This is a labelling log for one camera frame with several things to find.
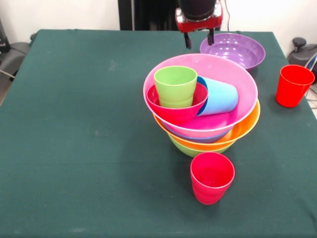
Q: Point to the small crimson pink bowl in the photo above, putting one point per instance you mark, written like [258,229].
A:
[178,115]

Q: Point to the dark green tablecloth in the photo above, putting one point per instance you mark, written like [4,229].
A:
[74,198]

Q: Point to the red cup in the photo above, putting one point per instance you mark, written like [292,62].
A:
[292,89]

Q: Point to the large magenta bowl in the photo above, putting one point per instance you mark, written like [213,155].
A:
[223,67]

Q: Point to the large orange bowl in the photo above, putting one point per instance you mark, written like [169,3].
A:
[247,124]

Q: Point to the green cup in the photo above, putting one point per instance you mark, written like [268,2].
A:
[175,94]

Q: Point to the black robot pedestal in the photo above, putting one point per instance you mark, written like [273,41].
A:
[148,15]

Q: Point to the crimson pink cup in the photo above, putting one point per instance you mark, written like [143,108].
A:
[210,188]

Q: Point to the purple bowl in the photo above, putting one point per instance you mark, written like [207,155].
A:
[237,49]

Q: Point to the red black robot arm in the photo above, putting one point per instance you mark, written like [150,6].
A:
[198,8]

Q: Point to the green bowl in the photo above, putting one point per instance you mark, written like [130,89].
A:
[193,151]

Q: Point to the blue cup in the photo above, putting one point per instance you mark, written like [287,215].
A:
[220,96]

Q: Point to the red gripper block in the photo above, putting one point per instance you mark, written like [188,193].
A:
[198,26]

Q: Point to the blue bowl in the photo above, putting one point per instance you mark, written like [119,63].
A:
[198,139]

